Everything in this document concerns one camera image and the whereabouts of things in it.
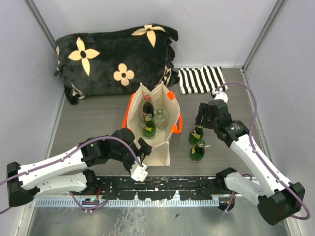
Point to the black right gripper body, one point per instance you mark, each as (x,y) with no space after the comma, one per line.
(210,123)

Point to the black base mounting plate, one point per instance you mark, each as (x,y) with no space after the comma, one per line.
(160,188)

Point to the white slotted cable duct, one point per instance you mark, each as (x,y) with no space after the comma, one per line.
(175,202)

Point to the black white striped cloth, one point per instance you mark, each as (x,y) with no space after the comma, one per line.
(201,80)

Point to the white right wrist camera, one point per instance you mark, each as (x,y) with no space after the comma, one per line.
(220,97)

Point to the green bottle front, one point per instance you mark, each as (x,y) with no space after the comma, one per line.
(197,152)

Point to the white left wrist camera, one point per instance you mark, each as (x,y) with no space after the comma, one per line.
(139,173)

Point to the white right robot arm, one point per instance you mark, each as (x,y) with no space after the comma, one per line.
(275,196)

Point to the beige canvas bag orange handles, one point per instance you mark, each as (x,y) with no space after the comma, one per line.
(161,98)

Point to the cola bottle red cap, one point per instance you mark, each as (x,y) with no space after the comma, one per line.
(148,108)

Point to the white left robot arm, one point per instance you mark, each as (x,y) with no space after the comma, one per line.
(69,171)

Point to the aluminium frame rail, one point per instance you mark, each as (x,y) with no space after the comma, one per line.
(49,196)

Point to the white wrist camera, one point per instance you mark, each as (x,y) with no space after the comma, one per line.
(139,173)
(220,97)

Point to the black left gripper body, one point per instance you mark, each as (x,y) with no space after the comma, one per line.
(130,156)

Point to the black blanket beige flowers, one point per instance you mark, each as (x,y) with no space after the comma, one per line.
(118,62)

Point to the clear glass bottle green cap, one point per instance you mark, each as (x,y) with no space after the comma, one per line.
(160,120)

